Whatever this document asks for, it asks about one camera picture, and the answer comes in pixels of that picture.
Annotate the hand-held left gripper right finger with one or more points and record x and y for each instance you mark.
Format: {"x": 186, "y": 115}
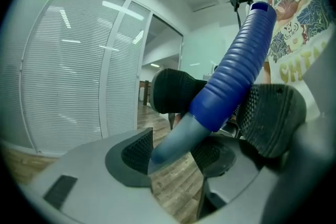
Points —
{"x": 231, "y": 186}

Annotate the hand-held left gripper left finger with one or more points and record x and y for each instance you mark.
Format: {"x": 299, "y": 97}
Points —
{"x": 92, "y": 191}

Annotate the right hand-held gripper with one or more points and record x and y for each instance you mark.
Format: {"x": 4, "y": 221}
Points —
{"x": 214, "y": 67}

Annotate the blue mop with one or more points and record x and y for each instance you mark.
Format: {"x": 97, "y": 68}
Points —
{"x": 236, "y": 68}

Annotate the person's right forearm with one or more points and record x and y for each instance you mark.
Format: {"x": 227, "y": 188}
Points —
{"x": 267, "y": 73}

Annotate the wooden plank floor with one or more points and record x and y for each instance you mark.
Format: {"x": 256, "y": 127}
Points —
{"x": 176, "y": 186}

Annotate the frosted glass panel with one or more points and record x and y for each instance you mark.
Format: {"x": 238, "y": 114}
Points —
{"x": 199, "y": 55}

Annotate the white printed T-shirt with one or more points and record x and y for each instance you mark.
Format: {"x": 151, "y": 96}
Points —
{"x": 294, "y": 21}

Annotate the white venetian blinds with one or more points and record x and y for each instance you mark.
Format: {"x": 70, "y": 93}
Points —
{"x": 65, "y": 73}

